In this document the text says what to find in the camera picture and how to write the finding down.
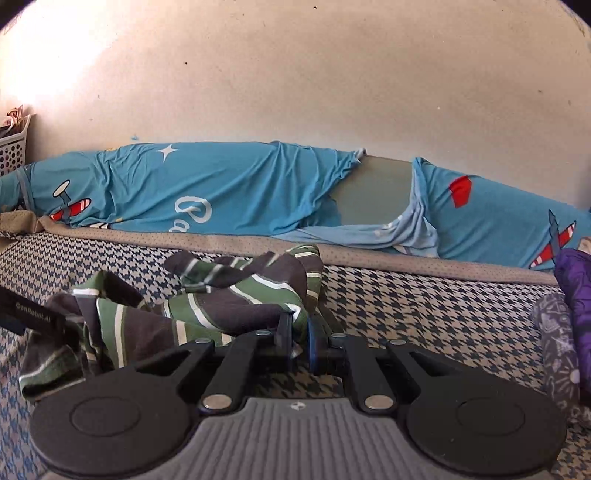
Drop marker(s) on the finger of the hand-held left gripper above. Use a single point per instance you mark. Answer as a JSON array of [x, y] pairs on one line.
[[32, 311]]

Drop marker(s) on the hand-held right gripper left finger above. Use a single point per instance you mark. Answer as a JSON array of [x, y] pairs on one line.
[[286, 344]]

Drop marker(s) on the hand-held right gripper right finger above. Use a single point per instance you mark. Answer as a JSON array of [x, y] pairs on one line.
[[314, 350]]

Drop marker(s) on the green grey striped t-shirt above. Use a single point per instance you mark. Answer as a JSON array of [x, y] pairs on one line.
[[231, 304]]

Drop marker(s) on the houndstooth bed mat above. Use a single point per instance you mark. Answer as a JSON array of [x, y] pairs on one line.
[[415, 300]]

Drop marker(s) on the white perforated laundry basket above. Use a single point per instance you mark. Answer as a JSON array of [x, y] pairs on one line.
[[14, 152]]

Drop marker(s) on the grey-green foam bumper pad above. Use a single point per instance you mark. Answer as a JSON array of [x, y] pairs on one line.
[[374, 189]]

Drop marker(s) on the brown crumpled bag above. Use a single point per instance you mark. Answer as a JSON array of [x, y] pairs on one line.
[[11, 117]]

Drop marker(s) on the blue red patch bumper cover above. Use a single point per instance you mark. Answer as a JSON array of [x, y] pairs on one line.
[[498, 217]]

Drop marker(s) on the grey patterned garment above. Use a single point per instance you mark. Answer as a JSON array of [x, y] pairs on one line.
[[558, 350]]

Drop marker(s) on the purple garment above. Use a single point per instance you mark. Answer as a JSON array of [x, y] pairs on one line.
[[577, 286]]

